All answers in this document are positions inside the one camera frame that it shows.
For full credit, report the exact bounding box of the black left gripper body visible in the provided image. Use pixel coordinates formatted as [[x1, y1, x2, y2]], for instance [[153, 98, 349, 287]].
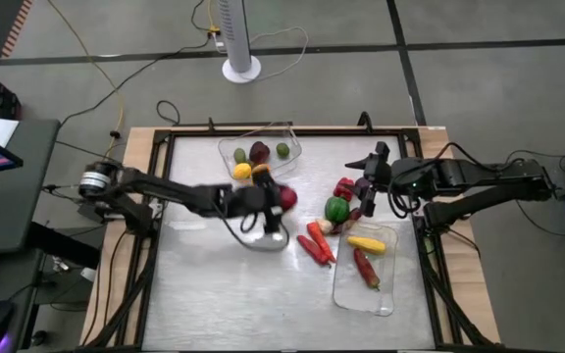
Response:
[[220, 183, 284, 222]]

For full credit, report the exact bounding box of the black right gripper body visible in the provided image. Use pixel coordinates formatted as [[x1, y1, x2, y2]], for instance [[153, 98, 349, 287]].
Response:
[[362, 140, 395, 195]]

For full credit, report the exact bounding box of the yellow lemon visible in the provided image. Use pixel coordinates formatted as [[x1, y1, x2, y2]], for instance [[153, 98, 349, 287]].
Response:
[[231, 162, 253, 181]]

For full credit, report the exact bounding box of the red bell pepper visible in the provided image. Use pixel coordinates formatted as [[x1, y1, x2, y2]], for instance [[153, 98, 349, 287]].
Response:
[[333, 176, 357, 203]]

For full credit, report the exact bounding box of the bright red apple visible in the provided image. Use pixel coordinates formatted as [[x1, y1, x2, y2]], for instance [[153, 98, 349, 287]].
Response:
[[277, 184, 299, 213]]

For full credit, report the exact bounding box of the green bell pepper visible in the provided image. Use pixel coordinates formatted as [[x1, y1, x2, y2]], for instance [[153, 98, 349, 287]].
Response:
[[324, 195, 352, 226]]

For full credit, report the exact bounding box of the yellow corn cob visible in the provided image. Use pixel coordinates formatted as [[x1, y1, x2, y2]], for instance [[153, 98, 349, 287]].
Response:
[[345, 234, 387, 257]]

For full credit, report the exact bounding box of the orange carrot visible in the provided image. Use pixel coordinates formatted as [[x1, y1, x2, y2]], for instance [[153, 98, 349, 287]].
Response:
[[306, 221, 338, 264]]

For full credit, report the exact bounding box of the dark purple plum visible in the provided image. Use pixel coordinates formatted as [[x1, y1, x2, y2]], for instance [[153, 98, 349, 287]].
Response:
[[248, 140, 272, 166]]

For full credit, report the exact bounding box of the clear plastic basket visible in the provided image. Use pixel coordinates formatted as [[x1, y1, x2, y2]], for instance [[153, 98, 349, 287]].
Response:
[[332, 220, 399, 317], [217, 122, 304, 184]]

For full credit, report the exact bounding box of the white tower fan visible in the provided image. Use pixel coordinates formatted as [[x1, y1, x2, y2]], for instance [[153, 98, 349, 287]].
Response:
[[215, 0, 263, 84]]

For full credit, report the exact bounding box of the grey side desk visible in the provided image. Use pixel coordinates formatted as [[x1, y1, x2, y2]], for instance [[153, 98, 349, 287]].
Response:
[[0, 118, 62, 256]]

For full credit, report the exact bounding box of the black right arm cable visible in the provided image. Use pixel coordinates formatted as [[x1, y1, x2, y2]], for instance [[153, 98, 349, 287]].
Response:
[[386, 140, 485, 221]]

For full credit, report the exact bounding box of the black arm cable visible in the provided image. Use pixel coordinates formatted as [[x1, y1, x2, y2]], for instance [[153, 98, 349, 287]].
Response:
[[211, 202, 292, 254], [386, 140, 485, 221]]

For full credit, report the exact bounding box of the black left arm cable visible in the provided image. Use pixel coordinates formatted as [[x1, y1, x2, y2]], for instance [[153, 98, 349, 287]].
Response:
[[211, 202, 292, 254]]

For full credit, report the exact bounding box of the black metal table frame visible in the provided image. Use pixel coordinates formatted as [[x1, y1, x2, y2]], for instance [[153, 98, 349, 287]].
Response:
[[80, 117, 502, 353]]

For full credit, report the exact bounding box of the black looped cable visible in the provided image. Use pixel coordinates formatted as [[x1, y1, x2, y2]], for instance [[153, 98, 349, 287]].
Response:
[[155, 99, 182, 127]]

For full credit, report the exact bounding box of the white floor cable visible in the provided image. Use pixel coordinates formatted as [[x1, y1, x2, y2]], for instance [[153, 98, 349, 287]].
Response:
[[213, 25, 310, 82]]

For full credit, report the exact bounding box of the black thin floor cable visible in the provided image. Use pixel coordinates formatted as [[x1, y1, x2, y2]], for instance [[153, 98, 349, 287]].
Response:
[[503, 148, 565, 238]]

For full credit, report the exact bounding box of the yellow hanging cable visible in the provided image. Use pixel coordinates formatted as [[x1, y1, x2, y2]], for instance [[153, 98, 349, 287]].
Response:
[[45, 0, 127, 151]]

